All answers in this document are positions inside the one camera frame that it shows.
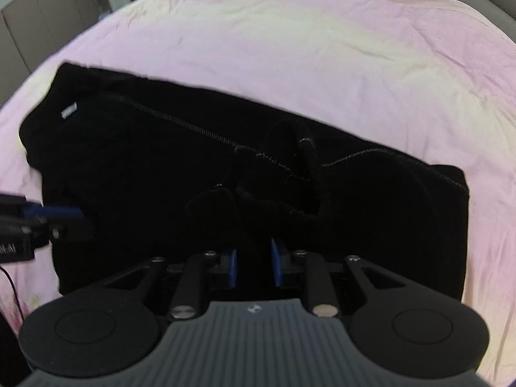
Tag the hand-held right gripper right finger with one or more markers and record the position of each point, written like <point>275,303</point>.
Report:
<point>276,264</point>

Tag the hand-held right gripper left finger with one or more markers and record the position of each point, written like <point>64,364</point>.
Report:
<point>232,268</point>

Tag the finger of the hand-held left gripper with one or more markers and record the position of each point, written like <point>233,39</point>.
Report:
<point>56,213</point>
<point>60,232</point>

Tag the black pants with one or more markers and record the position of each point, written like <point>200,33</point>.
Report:
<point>161,177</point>

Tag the beige built-in cabinets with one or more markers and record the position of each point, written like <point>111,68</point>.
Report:
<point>36,20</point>

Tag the pink floral blanket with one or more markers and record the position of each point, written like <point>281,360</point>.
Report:
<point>322,68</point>

